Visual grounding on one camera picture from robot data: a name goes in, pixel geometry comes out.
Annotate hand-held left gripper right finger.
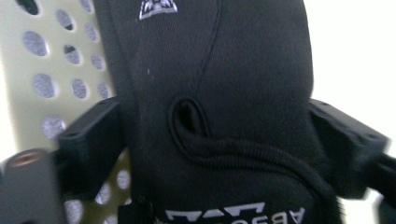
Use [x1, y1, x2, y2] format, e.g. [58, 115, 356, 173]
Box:
[307, 98, 390, 200]

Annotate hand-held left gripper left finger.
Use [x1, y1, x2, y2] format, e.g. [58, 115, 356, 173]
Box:
[55, 96, 127, 201]

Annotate pale perforated plastic basket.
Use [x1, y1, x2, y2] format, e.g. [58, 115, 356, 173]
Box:
[0, 0, 135, 224]

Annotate black glove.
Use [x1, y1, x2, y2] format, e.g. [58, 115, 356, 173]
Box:
[92, 0, 345, 224]

